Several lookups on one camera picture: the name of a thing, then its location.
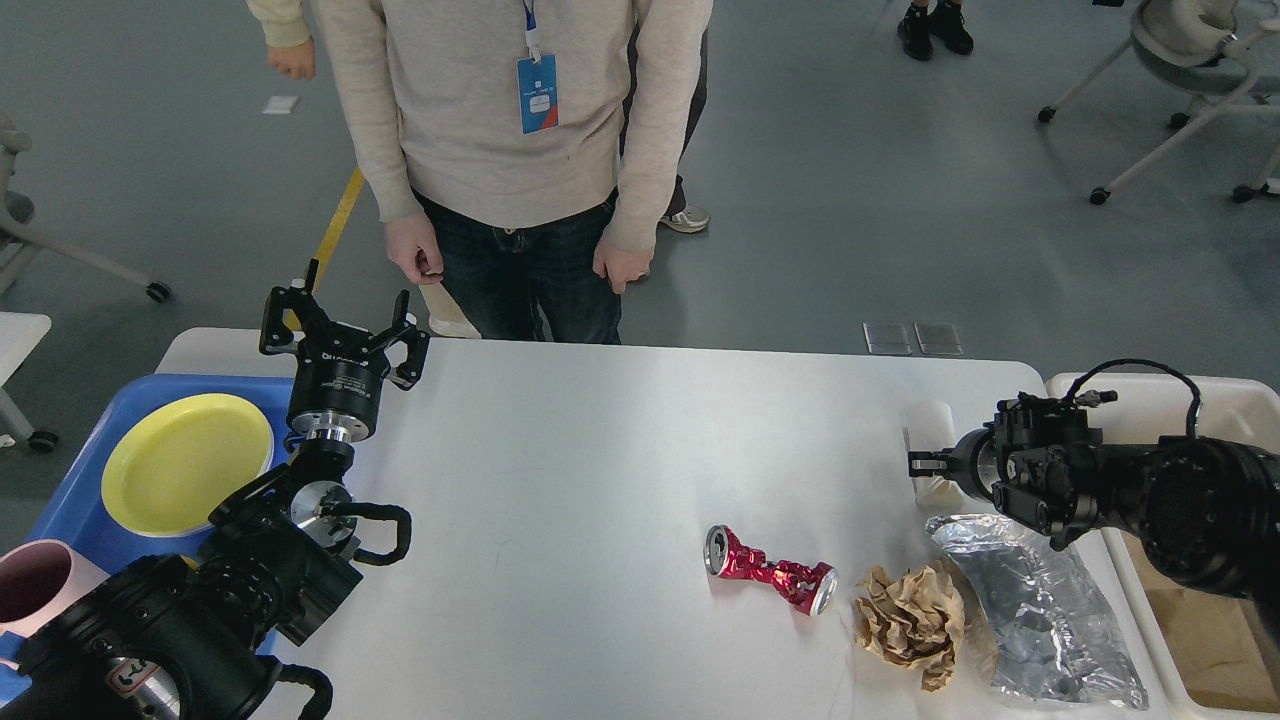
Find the brown paper ball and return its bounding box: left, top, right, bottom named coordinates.
left=854, top=565, right=966, bottom=692

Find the person in beige sweater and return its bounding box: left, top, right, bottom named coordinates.
left=314, top=1, right=713, bottom=345

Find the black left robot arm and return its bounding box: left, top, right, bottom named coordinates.
left=3, top=260, right=430, bottom=719

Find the brown paper in bin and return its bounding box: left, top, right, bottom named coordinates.
left=1146, top=585, right=1279, bottom=719

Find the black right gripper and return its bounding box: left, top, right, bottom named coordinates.
left=908, top=429, right=1001, bottom=501

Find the person with black sneakers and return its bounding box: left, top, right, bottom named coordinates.
left=896, top=1, right=975, bottom=61

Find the white side table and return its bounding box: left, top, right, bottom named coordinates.
left=0, top=311, right=61, bottom=454

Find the person in khaki trousers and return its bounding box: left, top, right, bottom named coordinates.
left=246, top=1, right=481, bottom=340

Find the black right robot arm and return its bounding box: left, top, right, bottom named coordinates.
left=908, top=374, right=1279, bottom=609

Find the white paper cup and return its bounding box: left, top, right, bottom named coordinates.
left=902, top=400, right=966, bottom=512

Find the blue plastic tray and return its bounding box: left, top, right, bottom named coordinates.
left=3, top=374, right=293, bottom=719

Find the white plastic bin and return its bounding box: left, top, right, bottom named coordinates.
left=1087, top=373, right=1279, bottom=719

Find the yellow plastic plate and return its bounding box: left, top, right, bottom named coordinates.
left=101, top=393, right=275, bottom=538

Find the pink ribbed mug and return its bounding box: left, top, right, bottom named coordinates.
left=1, top=539, right=109, bottom=639

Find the blue id badge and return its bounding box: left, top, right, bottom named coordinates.
left=516, top=54, right=559, bottom=135

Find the crushed red soda can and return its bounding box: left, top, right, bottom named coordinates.
left=703, top=524, right=838, bottom=618

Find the silver foil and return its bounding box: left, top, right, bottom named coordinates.
left=925, top=514, right=1149, bottom=711

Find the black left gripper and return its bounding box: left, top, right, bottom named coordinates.
left=259, top=259, right=430, bottom=443

